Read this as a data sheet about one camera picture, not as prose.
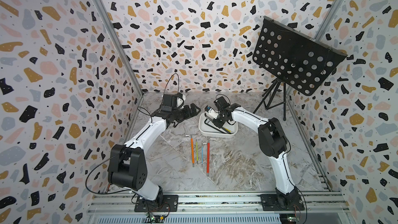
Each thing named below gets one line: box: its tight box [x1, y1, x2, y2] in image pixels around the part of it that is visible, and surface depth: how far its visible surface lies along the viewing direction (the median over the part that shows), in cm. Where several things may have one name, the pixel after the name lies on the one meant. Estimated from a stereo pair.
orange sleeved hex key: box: [185, 134, 196, 168], surface depth 92 cm
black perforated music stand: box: [252, 16, 348, 122], surface depth 78 cm
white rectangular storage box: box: [198, 112, 239, 139], surface depth 101 cm
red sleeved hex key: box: [206, 137, 217, 177], surface depth 90 cm
